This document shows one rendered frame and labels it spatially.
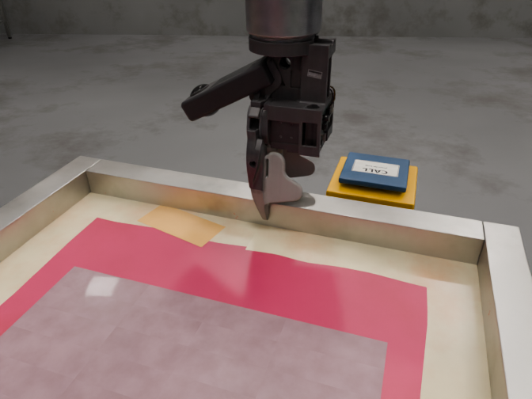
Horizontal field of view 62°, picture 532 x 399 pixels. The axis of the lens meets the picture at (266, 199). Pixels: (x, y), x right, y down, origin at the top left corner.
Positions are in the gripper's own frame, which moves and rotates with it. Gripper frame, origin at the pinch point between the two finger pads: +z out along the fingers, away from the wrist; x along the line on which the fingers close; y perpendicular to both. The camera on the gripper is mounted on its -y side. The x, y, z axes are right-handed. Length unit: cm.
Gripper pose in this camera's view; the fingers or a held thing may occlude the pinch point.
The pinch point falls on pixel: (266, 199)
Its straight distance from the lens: 56.3
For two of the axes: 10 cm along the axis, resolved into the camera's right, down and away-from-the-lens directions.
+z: 0.1, 8.5, 5.3
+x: 3.2, -5.1, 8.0
